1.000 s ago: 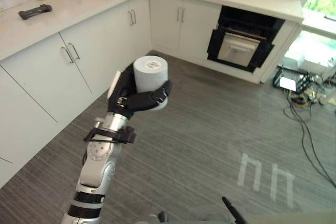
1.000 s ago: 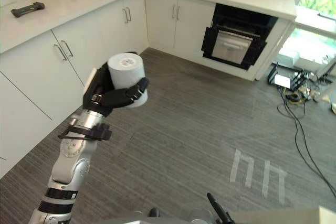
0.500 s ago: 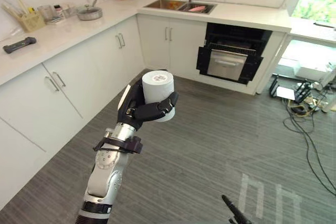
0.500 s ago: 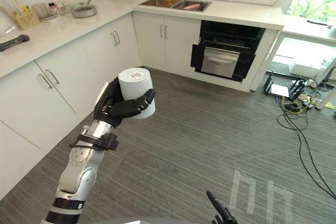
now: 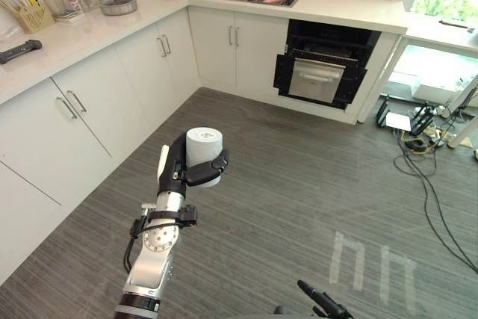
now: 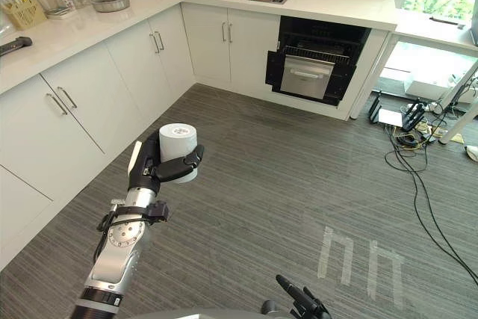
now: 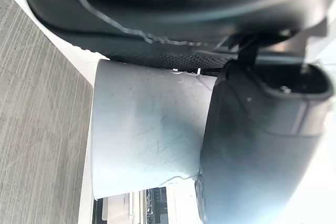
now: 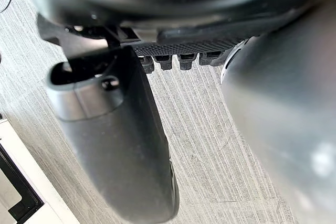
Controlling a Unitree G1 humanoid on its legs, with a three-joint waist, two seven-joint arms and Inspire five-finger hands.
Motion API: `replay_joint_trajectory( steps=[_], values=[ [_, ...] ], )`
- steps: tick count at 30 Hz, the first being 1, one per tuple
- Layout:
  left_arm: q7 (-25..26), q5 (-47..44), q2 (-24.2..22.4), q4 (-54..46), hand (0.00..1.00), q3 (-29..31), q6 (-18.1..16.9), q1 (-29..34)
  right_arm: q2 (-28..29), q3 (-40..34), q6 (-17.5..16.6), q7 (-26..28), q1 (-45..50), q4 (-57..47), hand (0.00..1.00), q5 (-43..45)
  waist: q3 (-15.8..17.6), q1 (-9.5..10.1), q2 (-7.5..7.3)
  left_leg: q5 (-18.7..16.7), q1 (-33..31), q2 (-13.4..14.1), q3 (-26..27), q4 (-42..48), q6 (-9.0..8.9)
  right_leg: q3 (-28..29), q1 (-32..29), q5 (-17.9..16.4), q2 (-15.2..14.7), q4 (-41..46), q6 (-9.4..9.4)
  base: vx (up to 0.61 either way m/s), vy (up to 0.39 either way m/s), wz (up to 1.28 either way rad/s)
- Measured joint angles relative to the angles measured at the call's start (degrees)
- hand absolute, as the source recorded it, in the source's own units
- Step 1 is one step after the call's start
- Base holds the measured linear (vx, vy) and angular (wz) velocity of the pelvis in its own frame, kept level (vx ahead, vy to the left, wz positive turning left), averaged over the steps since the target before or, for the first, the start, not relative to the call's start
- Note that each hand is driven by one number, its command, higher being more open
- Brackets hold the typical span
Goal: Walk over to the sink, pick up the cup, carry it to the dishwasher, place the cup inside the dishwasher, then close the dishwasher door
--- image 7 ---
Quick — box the silver robot leg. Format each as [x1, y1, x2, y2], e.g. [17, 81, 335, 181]
[91, 59, 219, 199]

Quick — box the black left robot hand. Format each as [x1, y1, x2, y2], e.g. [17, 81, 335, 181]
[15, 0, 336, 224]

